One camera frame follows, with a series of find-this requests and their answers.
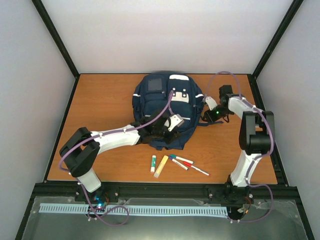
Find white green glue stick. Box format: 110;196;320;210
150;155;157;173

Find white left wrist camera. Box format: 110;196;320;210
164;114;185;132

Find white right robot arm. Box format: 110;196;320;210
201;85;275;204

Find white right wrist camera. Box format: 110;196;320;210
202;96;218;111

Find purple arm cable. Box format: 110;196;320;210
58;90;176;225
203;70;275;224

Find yellow highlighter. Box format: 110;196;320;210
153;155;169;178

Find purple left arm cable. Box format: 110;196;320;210
58;90;176;225

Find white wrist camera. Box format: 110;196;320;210
164;114;185;132
202;96;218;111

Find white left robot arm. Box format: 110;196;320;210
59;112;184;202

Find red-capped white marker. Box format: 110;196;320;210
183;161;193;167

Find navy blue backpack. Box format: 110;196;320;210
132;71;222;151

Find red-capped white pen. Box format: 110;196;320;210
189;164;210;177

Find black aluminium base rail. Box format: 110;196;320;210
32;181;300;205

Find light blue slotted cable duct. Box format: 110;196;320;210
38;203;228;218

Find purple-capped white marker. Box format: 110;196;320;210
168;155;189;171

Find green-capped white marker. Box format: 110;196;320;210
170;154;194;165

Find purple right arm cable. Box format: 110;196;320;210
203;70;275;224

